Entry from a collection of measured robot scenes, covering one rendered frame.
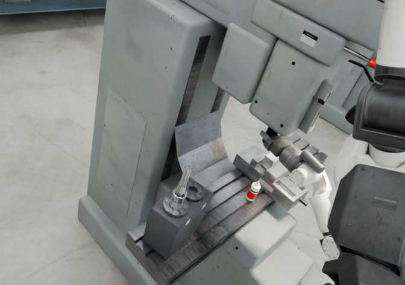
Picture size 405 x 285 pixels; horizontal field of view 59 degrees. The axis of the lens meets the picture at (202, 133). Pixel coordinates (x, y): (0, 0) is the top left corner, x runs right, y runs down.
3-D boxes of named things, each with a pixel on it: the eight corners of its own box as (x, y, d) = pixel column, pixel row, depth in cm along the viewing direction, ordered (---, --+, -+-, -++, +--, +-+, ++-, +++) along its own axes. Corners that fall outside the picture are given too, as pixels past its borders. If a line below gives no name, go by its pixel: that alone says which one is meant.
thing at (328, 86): (311, 131, 134) (338, 84, 122) (306, 134, 131) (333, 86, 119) (302, 125, 136) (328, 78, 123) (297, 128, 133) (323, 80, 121)
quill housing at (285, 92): (309, 125, 143) (349, 53, 124) (282, 141, 129) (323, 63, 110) (272, 100, 151) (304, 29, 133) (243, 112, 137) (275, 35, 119)
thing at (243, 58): (278, 93, 151) (304, 36, 136) (243, 107, 134) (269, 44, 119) (244, 71, 159) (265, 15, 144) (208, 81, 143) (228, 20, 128)
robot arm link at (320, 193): (309, 166, 137) (322, 200, 134) (293, 170, 132) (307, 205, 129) (322, 161, 132) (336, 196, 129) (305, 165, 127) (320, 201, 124)
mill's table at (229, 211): (322, 165, 208) (328, 156, 204) (164, 292, 124) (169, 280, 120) (290, 143, 219) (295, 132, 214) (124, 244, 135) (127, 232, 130)
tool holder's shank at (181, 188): (175, 194, 115) (182, 170, 108) (176, 187, 117) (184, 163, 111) (184, 197, 115) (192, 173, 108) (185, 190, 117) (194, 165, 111)
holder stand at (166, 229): (201, 225, 141) (215, 190, 130) (167, 261, 125) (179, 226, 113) (177, 206, 145) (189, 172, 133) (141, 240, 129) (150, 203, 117)
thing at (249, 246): (289, 235, 176) (299, 219, 169) (248, 274, 153) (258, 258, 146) (217, 172, 198) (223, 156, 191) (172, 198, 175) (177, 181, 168)
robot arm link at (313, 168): (297, 166, 141) (317, 187, 134) (278, 171, 135) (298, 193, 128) (310, 144, 134) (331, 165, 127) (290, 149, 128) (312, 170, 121)
